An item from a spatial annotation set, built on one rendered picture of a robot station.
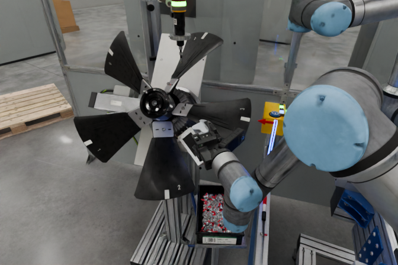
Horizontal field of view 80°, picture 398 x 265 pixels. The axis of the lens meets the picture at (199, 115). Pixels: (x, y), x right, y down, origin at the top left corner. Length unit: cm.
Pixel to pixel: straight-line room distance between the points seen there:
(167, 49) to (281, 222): 152
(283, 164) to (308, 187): 145
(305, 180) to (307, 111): 168
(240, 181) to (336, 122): 31
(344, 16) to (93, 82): 180
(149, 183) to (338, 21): 75
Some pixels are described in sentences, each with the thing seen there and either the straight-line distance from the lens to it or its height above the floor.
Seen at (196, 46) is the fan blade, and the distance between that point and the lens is 99.
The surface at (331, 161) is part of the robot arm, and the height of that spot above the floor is 141.
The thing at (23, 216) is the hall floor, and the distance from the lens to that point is 244.
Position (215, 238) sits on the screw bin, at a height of 85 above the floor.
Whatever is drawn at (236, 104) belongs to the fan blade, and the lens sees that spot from 92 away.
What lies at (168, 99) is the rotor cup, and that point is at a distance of 88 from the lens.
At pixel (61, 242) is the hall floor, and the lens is 214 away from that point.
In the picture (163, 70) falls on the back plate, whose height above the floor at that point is 121.
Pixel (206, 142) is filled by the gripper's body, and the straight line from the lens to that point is 71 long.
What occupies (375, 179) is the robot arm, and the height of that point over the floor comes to 139.
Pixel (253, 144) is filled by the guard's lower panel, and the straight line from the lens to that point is 183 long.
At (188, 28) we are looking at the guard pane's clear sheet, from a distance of 158.
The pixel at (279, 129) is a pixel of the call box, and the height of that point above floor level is 102.
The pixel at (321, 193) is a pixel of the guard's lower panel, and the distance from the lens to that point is 214.
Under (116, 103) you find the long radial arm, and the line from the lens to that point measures 117.
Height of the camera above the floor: 164
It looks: 31 degrees down
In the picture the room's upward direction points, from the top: straight up
